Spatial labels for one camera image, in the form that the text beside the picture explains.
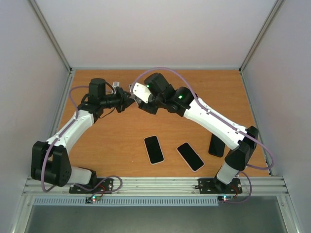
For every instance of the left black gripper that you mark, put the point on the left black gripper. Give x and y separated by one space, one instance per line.
124 102

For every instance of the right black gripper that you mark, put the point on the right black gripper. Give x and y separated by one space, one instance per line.
142 104

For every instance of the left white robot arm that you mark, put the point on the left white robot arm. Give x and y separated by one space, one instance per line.
50 159

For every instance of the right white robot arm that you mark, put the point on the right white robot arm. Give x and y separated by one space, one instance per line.
156 93

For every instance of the phone in white case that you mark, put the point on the phone in white case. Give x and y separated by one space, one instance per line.
153 150

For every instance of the phone in pink case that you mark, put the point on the phone in pink case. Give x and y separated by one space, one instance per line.
190 156

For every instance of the phone in black case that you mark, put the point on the phone in black case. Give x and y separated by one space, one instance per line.
216 147

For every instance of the left circuit board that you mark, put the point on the left circuit board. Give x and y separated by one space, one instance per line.
92 199

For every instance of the circuit board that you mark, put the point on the circuit board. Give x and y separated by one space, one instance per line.
92 199
225 198

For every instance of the right circuit board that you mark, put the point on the right circuit board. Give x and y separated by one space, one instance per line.
225 198

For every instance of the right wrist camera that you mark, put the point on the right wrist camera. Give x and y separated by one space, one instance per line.
142 92

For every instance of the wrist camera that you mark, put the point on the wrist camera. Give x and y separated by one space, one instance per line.
142 92
114 86

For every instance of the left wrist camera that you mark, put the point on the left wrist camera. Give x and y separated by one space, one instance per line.
114 86

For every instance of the aluminium front rail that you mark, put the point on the aluminium front rail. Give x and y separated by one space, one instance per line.
170 186

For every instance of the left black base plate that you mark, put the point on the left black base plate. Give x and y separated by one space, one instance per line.
95 185

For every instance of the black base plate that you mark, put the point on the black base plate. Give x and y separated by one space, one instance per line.
206 185
95 185

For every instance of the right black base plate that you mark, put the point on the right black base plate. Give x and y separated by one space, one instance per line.
206 185

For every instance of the grey slotted cable duct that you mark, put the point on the grey slotted cable duct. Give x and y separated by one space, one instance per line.
126 201

